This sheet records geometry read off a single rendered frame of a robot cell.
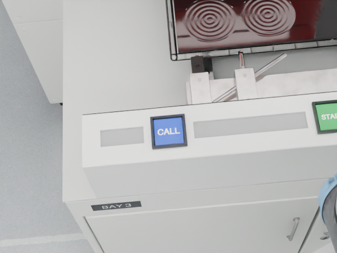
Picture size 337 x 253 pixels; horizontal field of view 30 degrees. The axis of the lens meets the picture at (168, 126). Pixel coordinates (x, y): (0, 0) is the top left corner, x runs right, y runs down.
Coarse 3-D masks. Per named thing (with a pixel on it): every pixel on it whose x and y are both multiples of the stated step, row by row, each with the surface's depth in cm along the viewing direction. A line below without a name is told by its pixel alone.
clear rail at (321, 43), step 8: (320, 40) 113; (328, 40) 113; (336, 40) 113; (232, 48) 114; (240, 48) 113; (248, 48) 113; (256, 48) 113; (264, 48) 113; (272, 48) 113; (280, 48) 113; (288, 48) 113; (296, 48) 113; (304, 48) 113; (176, 56) 113; (184, 56) 113; (192, 56) 113; (208, 56) 113; (216, 56) 114; (224, 56) 114
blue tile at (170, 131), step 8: (160, 120) 101; (168, 120) 101; (176, 120) 101; (160, 128) 100; (168, 128) 100; (176, 128) 100; (160, 136) 99; (168, 136) 99; (176, 136) 99; (160, 144) 99; (168, 144) 99
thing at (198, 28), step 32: (192, 0) 119; (224, 0) 119; (256, 0) 118; (288, 0) 118; (320, 0) 118; (192, 32) 116; (224, 32) 116; (256, 32) 115; (288, 32) 115; (320, 32) 114
